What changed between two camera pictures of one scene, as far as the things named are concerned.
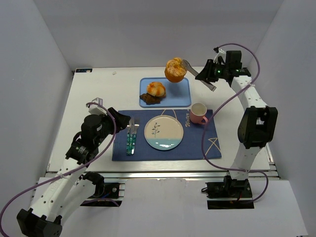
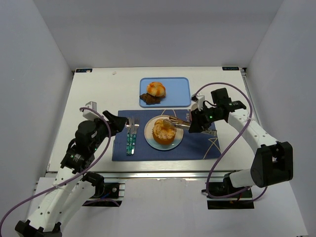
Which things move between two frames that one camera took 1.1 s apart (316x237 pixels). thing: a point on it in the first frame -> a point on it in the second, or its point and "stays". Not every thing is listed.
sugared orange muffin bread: [175, 70] -> [164, 132]
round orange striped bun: [156, 89] stays
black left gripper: [115, 119] stays
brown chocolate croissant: [149, 99] stays
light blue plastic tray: [177, 95] stays
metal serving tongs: [191, 69] -> [178, 123]
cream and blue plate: [163, 132] stays
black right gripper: [208, 71] -> [195, 122]
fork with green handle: [137, 124] stays
